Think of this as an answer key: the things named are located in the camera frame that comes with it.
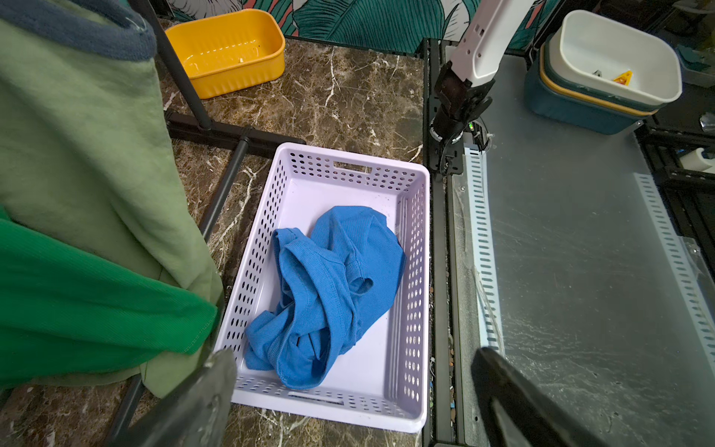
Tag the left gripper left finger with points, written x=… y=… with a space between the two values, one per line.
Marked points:
x=193 y=414

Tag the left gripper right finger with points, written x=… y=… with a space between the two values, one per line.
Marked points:
x=515 y=412

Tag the blue tank top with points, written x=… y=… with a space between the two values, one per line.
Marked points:
x=335 y=283

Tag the olive tank top grey trim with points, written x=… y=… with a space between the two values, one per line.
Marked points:
x=86 y=157

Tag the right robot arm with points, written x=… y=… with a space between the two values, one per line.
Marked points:
x=464 y=83

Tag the green tank top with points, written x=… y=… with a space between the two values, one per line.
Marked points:
x=72 y=317

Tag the black clothes rack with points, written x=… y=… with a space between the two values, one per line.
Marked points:
x=200 y=128

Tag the white teal tray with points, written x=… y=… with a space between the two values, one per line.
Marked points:
x=601 y=75

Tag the yellow plastic bowl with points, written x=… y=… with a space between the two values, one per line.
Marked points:
x=231 y=52

